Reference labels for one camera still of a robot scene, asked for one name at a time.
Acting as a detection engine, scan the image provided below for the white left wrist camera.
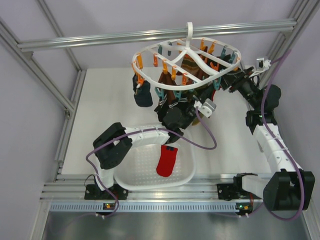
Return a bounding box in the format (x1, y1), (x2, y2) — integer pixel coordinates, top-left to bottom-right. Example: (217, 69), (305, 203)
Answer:
(193, 98), (217, 118)

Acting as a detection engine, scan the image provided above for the black white striped sock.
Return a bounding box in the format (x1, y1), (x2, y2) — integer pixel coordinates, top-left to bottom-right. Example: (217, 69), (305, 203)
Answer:
(154, 93), (190, 122)

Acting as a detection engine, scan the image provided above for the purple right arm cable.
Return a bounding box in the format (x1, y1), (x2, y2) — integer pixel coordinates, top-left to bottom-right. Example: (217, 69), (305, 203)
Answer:
(261, 49), (307, 222)

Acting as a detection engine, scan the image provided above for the orange clothes peg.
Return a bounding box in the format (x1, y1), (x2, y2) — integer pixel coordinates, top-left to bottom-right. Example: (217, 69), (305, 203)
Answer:
(162, 59), (168, 75)

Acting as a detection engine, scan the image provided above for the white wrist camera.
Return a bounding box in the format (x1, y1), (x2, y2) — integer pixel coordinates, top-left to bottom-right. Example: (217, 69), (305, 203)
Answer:
(255, 57), (272, 73)
(193, 98), (217, 118)

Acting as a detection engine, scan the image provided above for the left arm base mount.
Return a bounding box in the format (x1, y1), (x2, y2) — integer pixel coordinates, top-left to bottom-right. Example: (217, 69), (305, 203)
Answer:
(84, 184), (129, 200)

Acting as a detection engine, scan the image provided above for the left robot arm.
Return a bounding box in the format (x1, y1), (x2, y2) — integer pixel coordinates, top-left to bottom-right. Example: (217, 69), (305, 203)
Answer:
(90, 87), (217, 199)

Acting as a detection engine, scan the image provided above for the aluminium top rail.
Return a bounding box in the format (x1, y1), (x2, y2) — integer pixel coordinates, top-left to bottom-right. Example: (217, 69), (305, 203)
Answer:
(17, 18), (297, 52)

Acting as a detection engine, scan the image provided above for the translucent white plastic basket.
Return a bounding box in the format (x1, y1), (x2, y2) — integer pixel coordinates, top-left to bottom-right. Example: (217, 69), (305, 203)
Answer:
(114, 124), (196, 191)

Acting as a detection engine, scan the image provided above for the navy blue sock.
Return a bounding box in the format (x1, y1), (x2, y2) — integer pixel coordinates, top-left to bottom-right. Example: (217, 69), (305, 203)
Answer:
(132, 74), (153, 108)

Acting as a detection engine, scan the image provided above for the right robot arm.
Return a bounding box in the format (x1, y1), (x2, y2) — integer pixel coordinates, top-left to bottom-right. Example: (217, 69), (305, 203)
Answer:
(220, 67), (315, 212)

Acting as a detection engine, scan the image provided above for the perforated cable tray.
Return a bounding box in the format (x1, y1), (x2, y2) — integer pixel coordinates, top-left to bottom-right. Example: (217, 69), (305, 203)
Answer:
(49, 201), (253, 213)

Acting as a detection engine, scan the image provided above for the red santa sock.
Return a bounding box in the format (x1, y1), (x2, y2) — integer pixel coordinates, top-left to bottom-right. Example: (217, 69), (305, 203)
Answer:
(211, 89), (216, 101)

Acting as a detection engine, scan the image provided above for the olive striped sock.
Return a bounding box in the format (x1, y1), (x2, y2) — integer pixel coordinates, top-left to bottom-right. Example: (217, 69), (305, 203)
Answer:
(180, 56), (208, 126)

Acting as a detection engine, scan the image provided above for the white round clip hanger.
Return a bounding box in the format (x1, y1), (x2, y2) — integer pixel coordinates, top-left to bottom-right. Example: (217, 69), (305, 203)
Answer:
(131, 22), (242, 92)

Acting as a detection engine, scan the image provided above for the plain red sock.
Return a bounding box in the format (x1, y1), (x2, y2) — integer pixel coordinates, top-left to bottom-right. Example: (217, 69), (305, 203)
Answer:
(156, 145), (178, 178)

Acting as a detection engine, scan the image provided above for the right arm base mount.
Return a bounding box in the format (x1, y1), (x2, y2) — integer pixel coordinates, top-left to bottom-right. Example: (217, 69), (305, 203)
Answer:
(217, 173), (257, 201)

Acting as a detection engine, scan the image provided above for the teal clothes peg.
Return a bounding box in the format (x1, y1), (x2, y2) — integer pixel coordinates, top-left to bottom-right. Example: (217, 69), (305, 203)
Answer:
(173, 90), (182, 100)

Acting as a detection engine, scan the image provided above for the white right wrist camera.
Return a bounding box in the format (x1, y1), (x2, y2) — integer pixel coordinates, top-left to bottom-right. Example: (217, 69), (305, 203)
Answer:
(255, 57), (272, 73)

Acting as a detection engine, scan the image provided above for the brown sock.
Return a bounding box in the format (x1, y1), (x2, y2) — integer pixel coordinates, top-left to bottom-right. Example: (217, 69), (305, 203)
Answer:
(158, 72), (177, 86)

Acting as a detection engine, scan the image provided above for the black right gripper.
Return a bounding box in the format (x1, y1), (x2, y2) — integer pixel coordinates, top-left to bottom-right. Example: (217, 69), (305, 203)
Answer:
(213, 66), (260, 110)

